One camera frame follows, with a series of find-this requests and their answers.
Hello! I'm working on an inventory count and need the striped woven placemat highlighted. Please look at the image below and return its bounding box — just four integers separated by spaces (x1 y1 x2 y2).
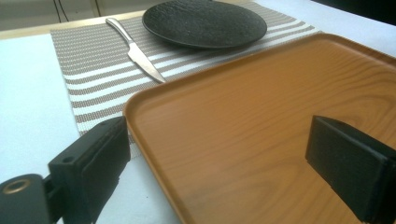
49 1 321 160

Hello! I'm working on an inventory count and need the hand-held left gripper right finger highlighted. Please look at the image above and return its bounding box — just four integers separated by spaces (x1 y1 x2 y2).
304 115 396 224

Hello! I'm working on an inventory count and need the black cable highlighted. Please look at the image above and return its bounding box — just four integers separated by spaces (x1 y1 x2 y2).
52 0 70 23

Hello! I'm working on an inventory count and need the wooden tray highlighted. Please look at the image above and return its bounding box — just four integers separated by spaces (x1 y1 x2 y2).
122 33 396 224

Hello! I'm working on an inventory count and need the silver table knife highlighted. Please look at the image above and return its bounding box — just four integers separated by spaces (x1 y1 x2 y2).
105 17 167 84

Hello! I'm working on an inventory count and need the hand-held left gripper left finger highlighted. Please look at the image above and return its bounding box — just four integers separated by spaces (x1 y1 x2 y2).
48 116 132 224

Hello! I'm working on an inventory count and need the black textured plate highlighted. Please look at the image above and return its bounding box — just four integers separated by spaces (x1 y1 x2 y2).
142 0 268 49

